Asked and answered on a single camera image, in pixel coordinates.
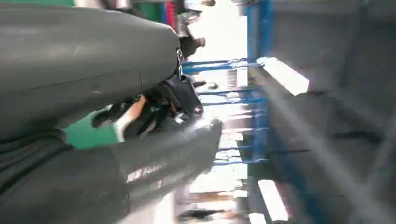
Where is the blue metal rack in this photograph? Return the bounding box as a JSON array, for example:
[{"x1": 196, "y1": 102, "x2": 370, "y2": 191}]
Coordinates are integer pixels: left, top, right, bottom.
[{"x1": 182, "y1": 0, "x2": 275, "y2": 168}]

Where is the green table mat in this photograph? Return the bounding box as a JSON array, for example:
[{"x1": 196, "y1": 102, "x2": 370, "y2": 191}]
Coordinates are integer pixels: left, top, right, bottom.
[{"x1": 61, "y1": 109, "x2": 125, "y2": 151}]

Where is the white ceiling light panel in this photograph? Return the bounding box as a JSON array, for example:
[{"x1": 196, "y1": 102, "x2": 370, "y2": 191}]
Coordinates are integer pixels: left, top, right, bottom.
[{"x1": 257, "y1": 179, "x2": 289, "y2": 222}]

